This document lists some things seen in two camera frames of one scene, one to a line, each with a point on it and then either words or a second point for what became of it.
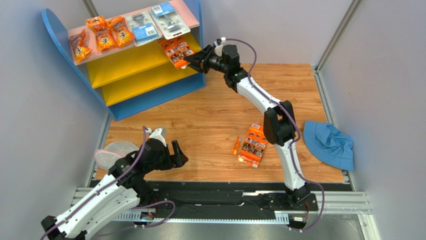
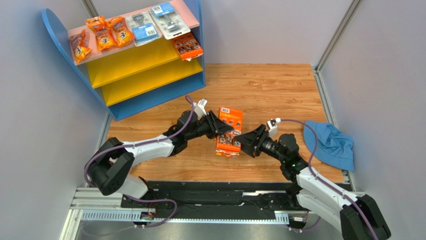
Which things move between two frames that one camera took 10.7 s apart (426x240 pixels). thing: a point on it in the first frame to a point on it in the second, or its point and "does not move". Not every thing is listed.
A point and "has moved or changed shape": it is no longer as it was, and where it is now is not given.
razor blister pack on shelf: [142, 28] does not move
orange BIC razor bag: [79, 47] does not move
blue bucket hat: [328, 145] does not move
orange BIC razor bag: [121, 32] does not move
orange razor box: [253, 147] has moved or changed shape
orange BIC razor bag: [105, 38] does not move
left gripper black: [177, 160] to [216, 126]
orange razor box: [177, 49] has moved or changed shape
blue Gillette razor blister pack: [170, 24] does not move
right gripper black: [205, 61] to [259, 141]
